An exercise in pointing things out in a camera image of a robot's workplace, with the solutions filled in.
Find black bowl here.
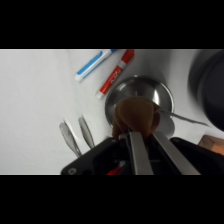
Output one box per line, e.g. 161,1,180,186
188,49,224,133

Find stainless steel bowl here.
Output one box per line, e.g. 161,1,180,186
104,75,176,138

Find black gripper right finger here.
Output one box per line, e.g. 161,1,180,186
152,130,201,175

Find blue white marker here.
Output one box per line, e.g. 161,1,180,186
73,49,120,83

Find red white marker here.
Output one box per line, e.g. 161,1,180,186
95,49,136,100

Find silver metal spoon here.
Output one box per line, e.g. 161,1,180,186
153,105,210,128

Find metal tongs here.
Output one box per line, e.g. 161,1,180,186
58,114,96,158

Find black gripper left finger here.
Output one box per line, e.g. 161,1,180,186
127,131,155,175

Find brown potato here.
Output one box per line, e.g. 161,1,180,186
112,96,161,140

